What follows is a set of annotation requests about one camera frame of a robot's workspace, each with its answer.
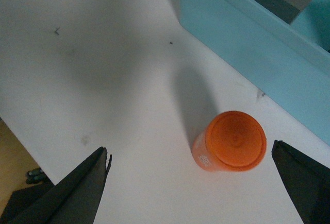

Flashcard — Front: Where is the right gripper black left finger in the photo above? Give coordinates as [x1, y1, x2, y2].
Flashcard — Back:
[8, 147, 112, 223]

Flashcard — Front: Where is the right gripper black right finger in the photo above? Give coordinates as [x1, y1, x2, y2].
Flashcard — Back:
[271, 140, 329, 223]

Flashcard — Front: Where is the blue plastic box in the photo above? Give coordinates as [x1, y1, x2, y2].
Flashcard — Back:
[179, 0, 329, 143]

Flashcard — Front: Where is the black object under table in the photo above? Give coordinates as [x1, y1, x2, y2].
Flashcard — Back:
[1, 167, 54, 223]

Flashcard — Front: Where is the orange cylinder part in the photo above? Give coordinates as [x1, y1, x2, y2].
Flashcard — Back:
[191, 111, 267, 171]

